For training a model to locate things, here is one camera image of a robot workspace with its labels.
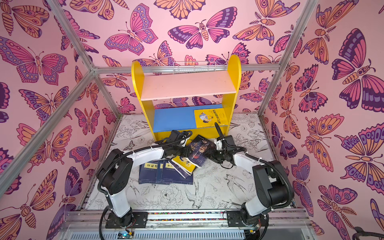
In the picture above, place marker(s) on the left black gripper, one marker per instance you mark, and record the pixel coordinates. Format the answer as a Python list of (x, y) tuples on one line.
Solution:
[(185, 154)]

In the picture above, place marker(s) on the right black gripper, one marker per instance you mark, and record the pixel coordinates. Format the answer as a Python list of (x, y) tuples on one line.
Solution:
[(216, 151)]

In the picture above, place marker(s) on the yellow cartoon boy book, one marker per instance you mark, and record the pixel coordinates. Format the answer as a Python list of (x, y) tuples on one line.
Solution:
[(185, 164)]

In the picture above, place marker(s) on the dark blue portrait book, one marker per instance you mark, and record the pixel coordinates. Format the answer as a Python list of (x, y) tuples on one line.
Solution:
[(199, 150)]

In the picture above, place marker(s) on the yellow cartoon girl book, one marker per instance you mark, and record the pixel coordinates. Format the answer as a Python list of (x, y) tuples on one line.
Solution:
[(206, 118)]

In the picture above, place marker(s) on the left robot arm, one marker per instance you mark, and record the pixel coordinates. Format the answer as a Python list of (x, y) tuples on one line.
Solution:
[(114, 174)]

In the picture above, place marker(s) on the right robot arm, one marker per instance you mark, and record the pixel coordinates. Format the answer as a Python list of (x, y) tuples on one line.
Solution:
[(273, 189)]

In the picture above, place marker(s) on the navy book middle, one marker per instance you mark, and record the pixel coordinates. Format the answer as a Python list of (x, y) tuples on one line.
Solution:
[(160, 165)]

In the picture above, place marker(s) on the navy book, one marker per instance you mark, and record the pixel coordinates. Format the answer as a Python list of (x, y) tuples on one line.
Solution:
[(169, 175), (160, 165), (148, 173)]

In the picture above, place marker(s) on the navy book right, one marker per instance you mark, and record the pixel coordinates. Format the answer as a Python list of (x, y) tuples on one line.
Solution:
[(169, 175)]

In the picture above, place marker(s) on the navy book left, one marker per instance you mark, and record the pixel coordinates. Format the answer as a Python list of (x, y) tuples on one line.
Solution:
[(148, 173)]

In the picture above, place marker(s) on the yellow pink blue bookshelf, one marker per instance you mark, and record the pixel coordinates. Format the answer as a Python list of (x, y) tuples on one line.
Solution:
[(168, 101)]

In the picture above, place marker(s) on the small green circuit board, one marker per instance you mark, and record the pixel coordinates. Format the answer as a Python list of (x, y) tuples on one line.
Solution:
[(125, 235)]

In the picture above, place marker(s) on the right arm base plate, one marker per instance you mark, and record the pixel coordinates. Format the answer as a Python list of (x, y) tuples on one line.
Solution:
[(239, 219)]

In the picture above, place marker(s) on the white wire basket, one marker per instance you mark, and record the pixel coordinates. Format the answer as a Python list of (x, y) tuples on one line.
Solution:
[(184, 67)]

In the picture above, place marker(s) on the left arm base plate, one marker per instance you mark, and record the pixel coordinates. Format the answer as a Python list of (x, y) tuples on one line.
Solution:
[(136, 220)]

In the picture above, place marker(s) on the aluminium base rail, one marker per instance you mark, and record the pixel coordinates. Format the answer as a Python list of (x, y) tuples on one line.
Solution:
[(288, 224)]

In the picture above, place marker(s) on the aluminium frame bars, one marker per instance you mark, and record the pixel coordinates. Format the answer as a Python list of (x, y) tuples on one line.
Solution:
[(94, 72)]

